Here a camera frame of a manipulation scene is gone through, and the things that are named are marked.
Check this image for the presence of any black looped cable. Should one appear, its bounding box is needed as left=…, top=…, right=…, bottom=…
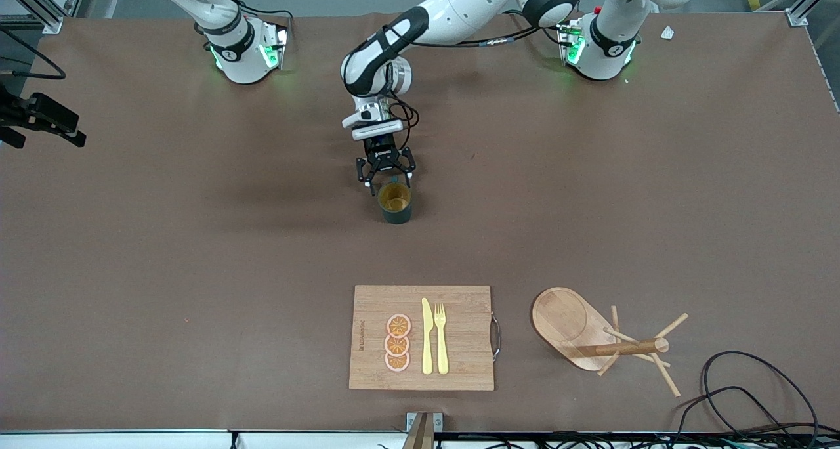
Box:
left=669, top=351, right=821, bottom=449

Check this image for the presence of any metal table edge bracket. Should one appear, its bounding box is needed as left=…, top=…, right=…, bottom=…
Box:
left=402, top=412, right=444, bottom=449

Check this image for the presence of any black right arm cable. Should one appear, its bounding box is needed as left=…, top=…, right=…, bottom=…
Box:
left=0, top=28, right=68, bottom=81

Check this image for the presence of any wooden cutting board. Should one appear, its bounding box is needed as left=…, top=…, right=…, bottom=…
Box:
left=348, top=285, right=503, bottom=392

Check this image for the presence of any black right base cable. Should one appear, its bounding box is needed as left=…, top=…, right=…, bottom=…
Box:
left=236, top=0, right=295, bottom=22

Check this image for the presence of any white table edge rail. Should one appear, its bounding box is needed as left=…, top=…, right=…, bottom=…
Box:
left=0, top=429, right=408, bottom=449

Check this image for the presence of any black left base cable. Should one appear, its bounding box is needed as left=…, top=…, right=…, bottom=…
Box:
left=505, top=11, right=569, bottom=47

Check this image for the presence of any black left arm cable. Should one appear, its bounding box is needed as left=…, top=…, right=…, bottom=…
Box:
left=374, top=0, right=621, bottom=149

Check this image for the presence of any black base cable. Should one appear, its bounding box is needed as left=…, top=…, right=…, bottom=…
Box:
left=505, top=11, right=569, bottom=47
left=236, top=0, right=295, bottom=22

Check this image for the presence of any black cable bundle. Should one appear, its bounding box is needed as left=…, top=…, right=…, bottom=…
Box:
left=433, top=431, right=840, bottom=449

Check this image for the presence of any wooden mug tree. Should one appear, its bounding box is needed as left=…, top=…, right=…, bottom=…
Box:
left=532, top=287, right=690, bottom=398

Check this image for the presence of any yellow plastic knife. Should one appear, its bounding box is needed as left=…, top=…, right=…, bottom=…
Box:
left=421, top=297, right=434, bottom=375

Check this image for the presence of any dark green cup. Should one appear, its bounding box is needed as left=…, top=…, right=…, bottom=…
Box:
left=377, top=179, right=414, bottom=226

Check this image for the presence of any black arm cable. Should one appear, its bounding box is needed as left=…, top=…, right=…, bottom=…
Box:
left=0, top=28, right=68, bottom=81
left=374, top=0, right=621, bottom=149

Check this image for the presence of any yellow plastic fork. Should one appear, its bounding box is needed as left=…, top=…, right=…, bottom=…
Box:
left=434, top=303, right=450, bottom=375

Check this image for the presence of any aluminium frame post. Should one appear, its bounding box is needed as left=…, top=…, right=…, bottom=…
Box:
left=0, top=0, right=89, bottom=35
left=784, top=0, right=829, bottom=28

